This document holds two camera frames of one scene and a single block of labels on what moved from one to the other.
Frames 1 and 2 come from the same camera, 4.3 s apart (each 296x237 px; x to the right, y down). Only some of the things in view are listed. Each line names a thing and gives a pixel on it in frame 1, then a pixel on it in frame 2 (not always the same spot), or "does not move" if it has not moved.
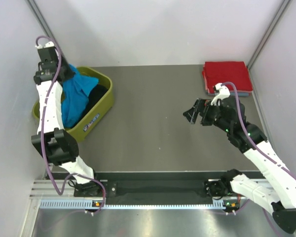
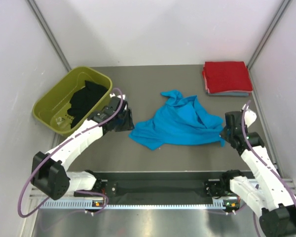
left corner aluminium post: [36, 11] does not move
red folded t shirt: [226, 72] does not move
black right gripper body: [211, 113] → [225, 134]
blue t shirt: [76, 92] → [182, 121]
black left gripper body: [67, 71] → [122, 124]
